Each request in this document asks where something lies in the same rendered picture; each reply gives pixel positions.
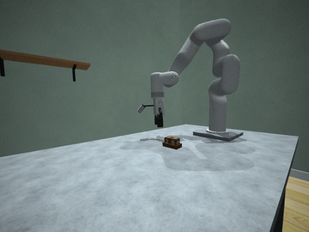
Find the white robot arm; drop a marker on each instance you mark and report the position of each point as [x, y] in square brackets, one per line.
[228, 68]

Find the brown wooden number cube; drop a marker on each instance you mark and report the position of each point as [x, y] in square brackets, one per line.
[174, 141]
[167, 139]

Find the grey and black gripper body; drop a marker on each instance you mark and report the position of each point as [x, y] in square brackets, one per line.
[158, 102]

